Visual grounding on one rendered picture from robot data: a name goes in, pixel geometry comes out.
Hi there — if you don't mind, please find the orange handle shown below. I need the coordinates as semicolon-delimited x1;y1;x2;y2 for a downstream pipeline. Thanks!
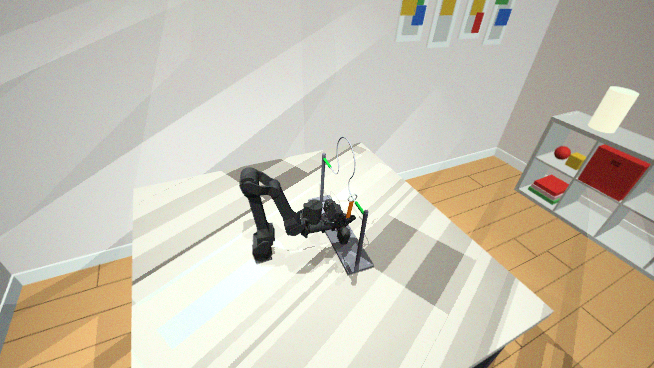
346;194;358;218

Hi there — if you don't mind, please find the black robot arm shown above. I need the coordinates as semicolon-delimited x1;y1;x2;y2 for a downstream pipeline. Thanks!
239;167;343;265

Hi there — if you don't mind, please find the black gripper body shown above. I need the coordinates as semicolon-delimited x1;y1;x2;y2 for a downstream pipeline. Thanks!
320;199;350;245

